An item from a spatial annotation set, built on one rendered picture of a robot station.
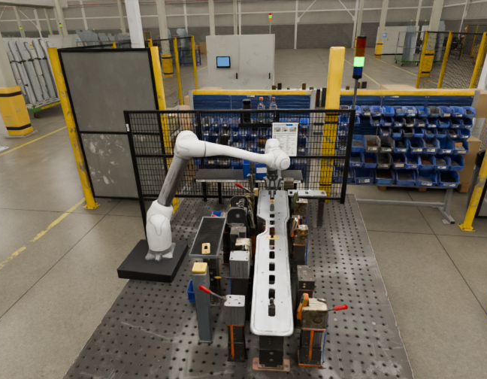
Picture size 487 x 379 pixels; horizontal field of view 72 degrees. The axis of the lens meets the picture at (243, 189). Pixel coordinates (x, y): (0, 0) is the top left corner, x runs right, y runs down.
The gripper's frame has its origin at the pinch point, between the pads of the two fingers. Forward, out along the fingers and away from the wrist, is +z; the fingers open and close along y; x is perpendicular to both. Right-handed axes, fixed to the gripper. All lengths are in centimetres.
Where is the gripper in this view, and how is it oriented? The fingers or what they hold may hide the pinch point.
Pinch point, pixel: (272, 194)
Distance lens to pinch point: 243.2
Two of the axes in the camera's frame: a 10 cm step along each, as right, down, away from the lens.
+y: 10.0, 0.0, -0.8
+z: 0.3, 9.0, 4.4
